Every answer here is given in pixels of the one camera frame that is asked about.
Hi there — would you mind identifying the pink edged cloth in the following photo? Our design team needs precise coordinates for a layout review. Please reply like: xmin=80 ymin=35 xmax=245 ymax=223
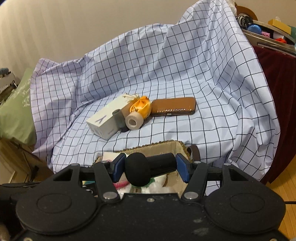
xmin=101 ymin=152 xmax=130 ymax=190

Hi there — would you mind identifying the black foam microphone cover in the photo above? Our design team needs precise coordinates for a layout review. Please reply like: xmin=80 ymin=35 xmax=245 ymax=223
xmin=125 ymin=152 xmax=177 ymax=187

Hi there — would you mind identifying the white fluffy plush toy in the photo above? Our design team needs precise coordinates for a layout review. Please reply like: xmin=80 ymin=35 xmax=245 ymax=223
xmin=114 ymin=174 xmax=176 ymax=197

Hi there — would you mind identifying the beige tape roll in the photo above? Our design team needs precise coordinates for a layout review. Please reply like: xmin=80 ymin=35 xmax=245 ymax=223
xmin=125 ymin=111 xmax=144 ymax=130

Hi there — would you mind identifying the orange satin drawstring pouch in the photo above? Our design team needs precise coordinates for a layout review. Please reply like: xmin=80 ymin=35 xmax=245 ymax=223
xmin=122 ymin=93 xmax=152 ymax=120

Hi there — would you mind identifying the woven basket with beige lining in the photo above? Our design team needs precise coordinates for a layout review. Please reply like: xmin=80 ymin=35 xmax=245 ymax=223
xmin=97 ymin=141 xmax=200 ymax=195

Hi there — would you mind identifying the wooden side table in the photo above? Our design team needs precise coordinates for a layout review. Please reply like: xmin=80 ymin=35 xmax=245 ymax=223
xmin=1 ymin=139 xmax=53 ymax=184

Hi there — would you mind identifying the white phone box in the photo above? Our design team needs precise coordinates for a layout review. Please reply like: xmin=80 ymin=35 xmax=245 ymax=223
xmin=86 ymin=93 xmax=138 ymax=140

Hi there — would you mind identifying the grey cylinder tube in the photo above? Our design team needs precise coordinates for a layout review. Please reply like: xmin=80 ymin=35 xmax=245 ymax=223
xmin=112 ymin=109 xmax=129 ymax=132

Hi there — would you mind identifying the green cushion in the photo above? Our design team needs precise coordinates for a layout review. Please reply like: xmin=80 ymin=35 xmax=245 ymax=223
xmin=1 ymin=68 xmax=37 ymax=146

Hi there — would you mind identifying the brown leather case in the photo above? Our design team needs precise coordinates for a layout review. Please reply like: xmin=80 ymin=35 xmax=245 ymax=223
xmin=151 ymin=97 xmax=196 ymax=116

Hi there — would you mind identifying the blue checked cloth cover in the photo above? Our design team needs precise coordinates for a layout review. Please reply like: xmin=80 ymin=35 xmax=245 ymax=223
xmin=31 ymin=1 xmax=280 ymax=180

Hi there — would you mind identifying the dark red velvet cloth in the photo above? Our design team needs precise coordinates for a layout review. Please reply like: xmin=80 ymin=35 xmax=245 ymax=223
xmin=254 ymin=47 xmax=295 ymax=184

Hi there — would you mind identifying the cluttered side shelf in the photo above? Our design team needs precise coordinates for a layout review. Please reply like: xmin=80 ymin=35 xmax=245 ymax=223
xmin=235 ymin=4 xmax=295 ymax=57

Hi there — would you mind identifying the pink toy block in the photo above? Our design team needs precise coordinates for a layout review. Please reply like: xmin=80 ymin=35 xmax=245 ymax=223
xmin=261 ymin=31 xmax=270 ymax=38

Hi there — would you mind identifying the blue ball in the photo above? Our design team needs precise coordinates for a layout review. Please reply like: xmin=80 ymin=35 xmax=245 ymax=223
xmin=247 ymin=24 xmax=262 ymax=35

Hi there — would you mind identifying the red toy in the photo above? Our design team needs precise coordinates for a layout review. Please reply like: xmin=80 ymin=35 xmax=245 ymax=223
xmin=276 ymin=38 xmax=287 ymax=44

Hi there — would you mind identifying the black white striped fabric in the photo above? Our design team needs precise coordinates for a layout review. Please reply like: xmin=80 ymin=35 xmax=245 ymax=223
xmin=236 ymin=15 xmax=253 ymax=29

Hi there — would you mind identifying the yellow box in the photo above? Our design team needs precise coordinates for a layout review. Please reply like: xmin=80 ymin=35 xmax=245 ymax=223
xmin=268 ymin=19 xmax=291 ymax=35

